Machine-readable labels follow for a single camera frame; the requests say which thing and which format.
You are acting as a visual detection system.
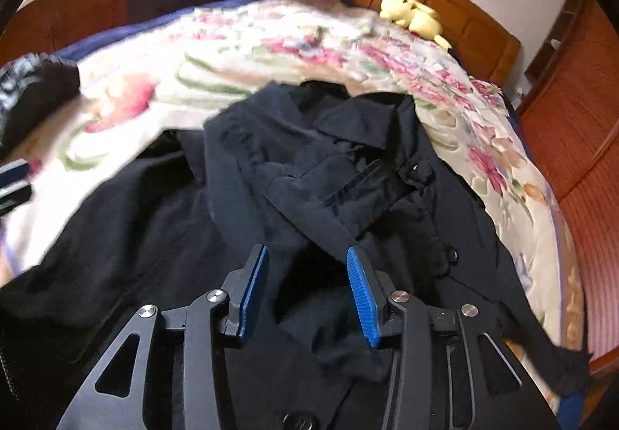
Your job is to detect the black shirt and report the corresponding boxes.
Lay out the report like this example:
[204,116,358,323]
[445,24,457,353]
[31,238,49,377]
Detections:
[0,81,593,430]

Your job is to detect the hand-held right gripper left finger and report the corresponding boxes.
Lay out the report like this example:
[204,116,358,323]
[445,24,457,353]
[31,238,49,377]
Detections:
[58,244,270,430]

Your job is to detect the dark cloth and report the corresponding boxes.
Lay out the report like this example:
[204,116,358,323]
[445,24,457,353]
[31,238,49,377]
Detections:
[0,54,81,151]

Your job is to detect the yellow plush toy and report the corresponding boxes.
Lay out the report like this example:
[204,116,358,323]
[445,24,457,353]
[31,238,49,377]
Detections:
[378,0,453,49]

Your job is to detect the wooden wardrobe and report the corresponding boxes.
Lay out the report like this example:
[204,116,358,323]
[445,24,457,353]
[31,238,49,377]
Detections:
[517,0,619,373]

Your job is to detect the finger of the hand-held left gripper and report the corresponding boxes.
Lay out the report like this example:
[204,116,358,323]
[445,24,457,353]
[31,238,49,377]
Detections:
[0,184,32,218]
[0,158,29,186]

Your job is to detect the wooden desk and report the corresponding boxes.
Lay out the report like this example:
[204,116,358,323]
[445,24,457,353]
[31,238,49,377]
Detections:
[12,0,272,54]

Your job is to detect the floral blanket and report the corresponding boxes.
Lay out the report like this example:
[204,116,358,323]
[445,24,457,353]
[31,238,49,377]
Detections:
[0,0,588,411]

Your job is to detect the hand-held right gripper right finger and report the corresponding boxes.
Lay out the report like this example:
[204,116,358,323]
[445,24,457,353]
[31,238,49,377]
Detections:
[345,246,562,430]

